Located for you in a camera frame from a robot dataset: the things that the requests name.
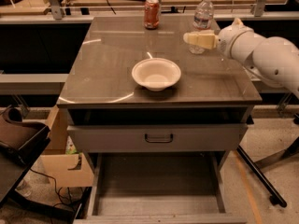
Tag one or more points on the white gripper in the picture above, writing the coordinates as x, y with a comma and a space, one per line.
226, 42

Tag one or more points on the clear plastic water bottle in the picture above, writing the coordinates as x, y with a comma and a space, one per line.
202, 18

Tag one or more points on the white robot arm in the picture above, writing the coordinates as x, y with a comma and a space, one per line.
273, 60

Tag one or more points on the grey drawer cabinet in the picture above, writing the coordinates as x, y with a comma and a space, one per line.
133, 90

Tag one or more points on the closed top grey drawer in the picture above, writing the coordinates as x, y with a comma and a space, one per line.
130, 138

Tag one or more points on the open middle grey drawer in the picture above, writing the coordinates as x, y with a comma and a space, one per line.
157, 188

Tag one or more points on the red soda can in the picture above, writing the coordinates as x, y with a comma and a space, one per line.
151, 14

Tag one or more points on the white paper bowl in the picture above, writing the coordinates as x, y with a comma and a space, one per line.
156, 74

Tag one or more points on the black tripod leg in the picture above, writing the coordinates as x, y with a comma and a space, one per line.
275, 198

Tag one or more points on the cardboard box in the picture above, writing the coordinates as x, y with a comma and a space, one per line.
69, 169

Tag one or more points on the dark brown chair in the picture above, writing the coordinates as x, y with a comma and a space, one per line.
21, 143

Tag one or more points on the black drawer handle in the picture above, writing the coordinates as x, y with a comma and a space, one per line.
158, 139

